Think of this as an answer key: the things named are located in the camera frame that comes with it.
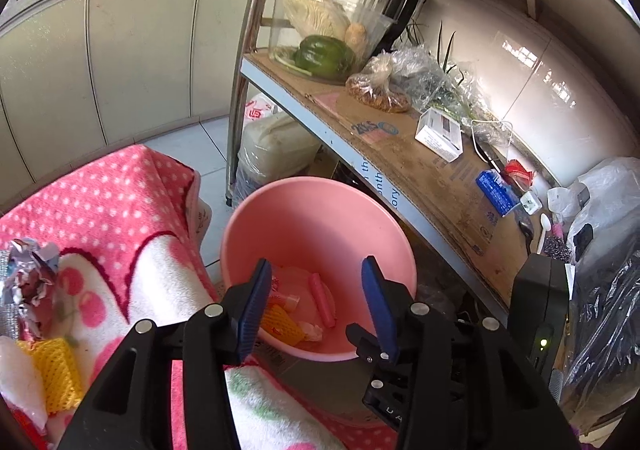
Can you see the metal shelf rack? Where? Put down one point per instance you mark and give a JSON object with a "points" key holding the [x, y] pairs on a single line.
{"points": [[245, 30]]}

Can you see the black spoon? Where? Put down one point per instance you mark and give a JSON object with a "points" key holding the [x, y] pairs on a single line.
{"points": [[525, 229]]}

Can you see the white cardboard box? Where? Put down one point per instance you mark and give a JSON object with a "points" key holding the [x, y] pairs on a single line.
{"points": [[439, 135]]}

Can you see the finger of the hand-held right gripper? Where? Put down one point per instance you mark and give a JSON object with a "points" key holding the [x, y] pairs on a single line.
{"points": [[362, 342], [387, 400]]}

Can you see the white plastic bag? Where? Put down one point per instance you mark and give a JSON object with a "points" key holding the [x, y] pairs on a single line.
{"points": [[610, 185]]}

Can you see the napa cabbage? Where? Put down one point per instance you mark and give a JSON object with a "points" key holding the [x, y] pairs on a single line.
{"points": [[310, 5]]}

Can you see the crumpled white paper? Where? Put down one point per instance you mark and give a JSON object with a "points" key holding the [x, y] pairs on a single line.
{"points": [[312, 331]]}

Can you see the white rice sack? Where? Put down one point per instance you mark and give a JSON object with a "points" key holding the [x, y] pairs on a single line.
{"points": [[272, 145]]}

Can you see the clear bag of green onions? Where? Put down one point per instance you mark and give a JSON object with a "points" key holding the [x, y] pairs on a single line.
{"points": [[440, 80]]}

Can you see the white kitchen cabinet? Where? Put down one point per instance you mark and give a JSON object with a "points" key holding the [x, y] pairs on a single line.
{"points": [[140, 45]]}

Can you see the blue tissue packet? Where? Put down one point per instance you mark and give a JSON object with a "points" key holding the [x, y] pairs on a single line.
{"points": [[495, 192]]}

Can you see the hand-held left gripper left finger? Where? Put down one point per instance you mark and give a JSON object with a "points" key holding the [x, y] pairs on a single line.
{"points": [[252, 310]]}

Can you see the crumpled foil wrapper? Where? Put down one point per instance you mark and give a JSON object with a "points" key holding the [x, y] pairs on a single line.
{"points": [[30, 275]]}

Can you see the pink dotted blanket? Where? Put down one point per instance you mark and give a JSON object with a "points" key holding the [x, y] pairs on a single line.
{"points": [[100, 190]]}

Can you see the green bell pepper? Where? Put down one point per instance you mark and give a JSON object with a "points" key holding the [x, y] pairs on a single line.
{"points": [[322, 55]]}

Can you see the pink plastic basin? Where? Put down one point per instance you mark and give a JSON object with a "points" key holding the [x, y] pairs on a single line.
{"points": [[310, 210]]}

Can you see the white foam sleeve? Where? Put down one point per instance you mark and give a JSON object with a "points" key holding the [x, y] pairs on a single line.
{"points": [[20, 380]]}

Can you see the red packet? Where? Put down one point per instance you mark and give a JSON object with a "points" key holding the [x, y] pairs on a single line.
{"points": [[517, 171]]}

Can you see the pink tube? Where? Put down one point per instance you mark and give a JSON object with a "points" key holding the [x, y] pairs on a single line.
{"points": [[322, 300]]}

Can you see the clear plastic container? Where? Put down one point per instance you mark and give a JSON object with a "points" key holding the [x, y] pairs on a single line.
{"points": [[276, 30]]}

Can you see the clear bag of peanuts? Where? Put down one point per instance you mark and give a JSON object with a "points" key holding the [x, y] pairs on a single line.
{"points": [[380, 90]]}

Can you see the tan potato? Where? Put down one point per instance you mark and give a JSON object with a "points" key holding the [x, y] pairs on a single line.
{"points": [[356, 37]]}

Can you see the white charger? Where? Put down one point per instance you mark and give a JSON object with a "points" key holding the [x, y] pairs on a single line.
{"points": [[530, 201]]}

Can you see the black plastic bag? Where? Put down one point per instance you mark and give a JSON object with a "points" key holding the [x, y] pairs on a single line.
{"points": [[605, 330]]}

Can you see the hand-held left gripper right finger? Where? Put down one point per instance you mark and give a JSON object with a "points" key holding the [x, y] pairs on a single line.
{"points": [[378, 310]]}

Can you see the silver scouring cloth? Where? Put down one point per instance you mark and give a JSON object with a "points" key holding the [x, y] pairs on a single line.
{"points": [[10, 320]]}

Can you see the yellow foam net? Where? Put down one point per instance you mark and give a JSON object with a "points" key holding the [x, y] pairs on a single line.
{"points": [[280, 327], [55, 370]]}

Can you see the white plastic spoon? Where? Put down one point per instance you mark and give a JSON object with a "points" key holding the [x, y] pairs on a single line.
{"points": [[544, 225]]}

